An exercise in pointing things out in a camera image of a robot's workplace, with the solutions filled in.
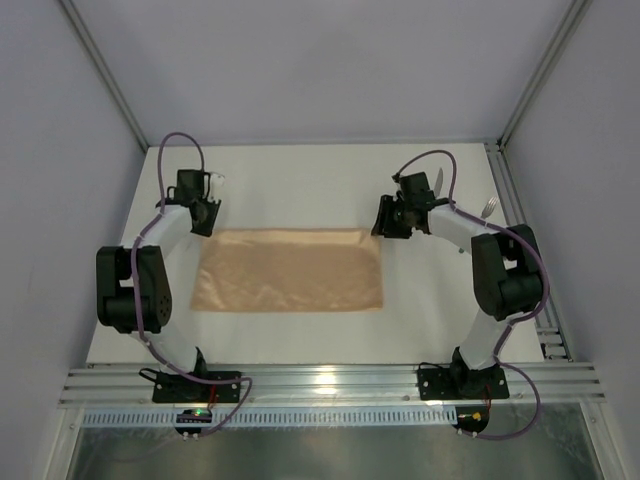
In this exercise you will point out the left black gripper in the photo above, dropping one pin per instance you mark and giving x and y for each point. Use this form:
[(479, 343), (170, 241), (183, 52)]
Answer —
[(208, 218)]

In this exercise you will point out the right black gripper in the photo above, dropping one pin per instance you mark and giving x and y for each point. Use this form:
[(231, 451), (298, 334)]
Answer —
[(385, 218)]

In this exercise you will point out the beige satin napkin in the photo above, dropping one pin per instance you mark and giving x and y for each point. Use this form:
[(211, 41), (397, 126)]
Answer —
[(289, 271)]

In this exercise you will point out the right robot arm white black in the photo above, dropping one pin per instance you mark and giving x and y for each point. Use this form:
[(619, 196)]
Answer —
[(507, 282)]

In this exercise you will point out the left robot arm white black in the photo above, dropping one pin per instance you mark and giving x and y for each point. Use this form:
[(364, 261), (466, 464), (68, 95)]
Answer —
[(133, 289)]

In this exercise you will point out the right controller board yellow plug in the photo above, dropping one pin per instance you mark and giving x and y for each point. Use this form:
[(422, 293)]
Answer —
[(472, 420)]

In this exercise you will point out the left controller board with led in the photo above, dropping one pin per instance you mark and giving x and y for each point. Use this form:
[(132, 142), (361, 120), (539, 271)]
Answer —
[(192, 422)]

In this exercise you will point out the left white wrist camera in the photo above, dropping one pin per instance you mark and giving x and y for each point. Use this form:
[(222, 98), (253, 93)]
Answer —
[(214, 186)]

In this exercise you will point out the green handled knife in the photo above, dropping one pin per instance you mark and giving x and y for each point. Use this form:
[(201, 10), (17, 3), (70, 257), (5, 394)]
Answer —
[(438, 183)]

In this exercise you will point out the green handled fork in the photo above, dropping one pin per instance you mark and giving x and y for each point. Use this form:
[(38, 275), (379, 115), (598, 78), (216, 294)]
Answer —
[(490, 207)]

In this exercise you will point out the left corner aluminium post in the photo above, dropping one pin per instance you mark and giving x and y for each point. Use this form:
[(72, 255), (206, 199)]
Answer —
[(93, 52)]

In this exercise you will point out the corner aluminium post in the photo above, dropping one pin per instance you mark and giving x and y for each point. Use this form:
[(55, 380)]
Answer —
[(93, 52), (561, 37)]

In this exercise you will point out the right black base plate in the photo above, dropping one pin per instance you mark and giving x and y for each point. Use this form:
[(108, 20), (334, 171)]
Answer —
[(459, 383)]

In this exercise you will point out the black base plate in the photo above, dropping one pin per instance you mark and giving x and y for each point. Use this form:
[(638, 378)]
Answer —
[(173, 388), (459, 383)]

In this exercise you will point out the right side aluminium rail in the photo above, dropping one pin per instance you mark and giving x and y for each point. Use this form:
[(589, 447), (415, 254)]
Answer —
[(529, 263)]

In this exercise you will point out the aluminium rail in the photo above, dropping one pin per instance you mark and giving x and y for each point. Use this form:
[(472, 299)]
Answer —
[(529, 263), (321, 385)]

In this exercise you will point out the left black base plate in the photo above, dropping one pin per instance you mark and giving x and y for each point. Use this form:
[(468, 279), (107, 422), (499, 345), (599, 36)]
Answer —
[(173, 388)]

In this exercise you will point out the slotted grey cable duct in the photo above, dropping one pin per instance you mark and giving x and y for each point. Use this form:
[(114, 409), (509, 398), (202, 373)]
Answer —
[(255, 417)]

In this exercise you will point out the front aluminium rail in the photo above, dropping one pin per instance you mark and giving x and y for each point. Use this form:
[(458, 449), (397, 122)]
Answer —
[(321, 385)]

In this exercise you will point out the right corner aluminium post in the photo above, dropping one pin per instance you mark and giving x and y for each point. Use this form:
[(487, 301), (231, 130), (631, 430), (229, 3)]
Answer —
[(561, 37)]

